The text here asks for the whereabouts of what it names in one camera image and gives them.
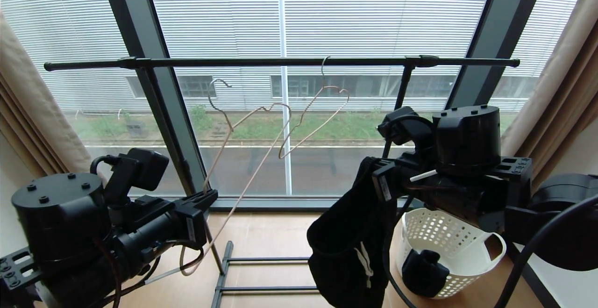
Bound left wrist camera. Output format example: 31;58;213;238
90;148;170;208

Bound black garment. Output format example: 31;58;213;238
401;249;451;299

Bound black shorts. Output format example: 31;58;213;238
306;156;408;308

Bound beige curtain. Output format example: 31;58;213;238
499;0;598;193
0;11;101;183

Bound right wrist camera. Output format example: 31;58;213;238
377;106;436;160

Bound pink clothes hanger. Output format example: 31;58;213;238
279;56;350;160
179;79;293;277

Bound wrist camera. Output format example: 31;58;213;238
90;148;170;208
377;106;436;160

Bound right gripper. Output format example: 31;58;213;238
371;157;513;227

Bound white laundry basket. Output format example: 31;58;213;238
396;208;508;300

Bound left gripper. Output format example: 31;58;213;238
46;199;209;308

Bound black clothes rack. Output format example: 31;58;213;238
43;55;521;308

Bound window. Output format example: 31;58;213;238
0;0;598;211

